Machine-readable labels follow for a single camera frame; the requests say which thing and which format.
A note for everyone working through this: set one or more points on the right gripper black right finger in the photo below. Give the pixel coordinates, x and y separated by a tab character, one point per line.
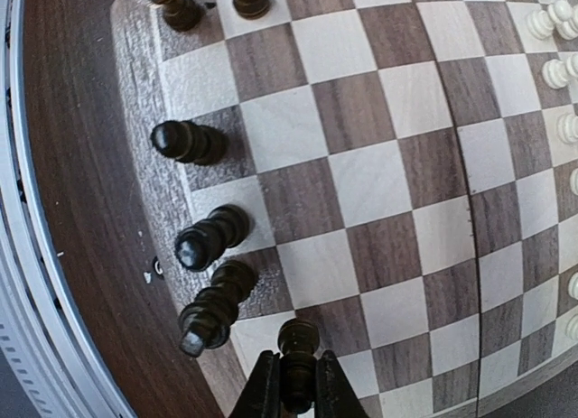
334	395

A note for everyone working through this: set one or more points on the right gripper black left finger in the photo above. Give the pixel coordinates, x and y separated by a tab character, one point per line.
260	398

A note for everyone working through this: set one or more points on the black chess piece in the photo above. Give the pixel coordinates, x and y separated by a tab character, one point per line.
205	323
201	244
187	142
251	9

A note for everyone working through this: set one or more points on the wooden chess board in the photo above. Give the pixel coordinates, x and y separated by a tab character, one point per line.
410	178

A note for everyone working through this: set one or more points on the black chess piece corner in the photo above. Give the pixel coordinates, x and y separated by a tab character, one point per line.
180	15

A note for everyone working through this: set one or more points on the aluminium front rail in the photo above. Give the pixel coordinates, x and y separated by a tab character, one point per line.
43	337

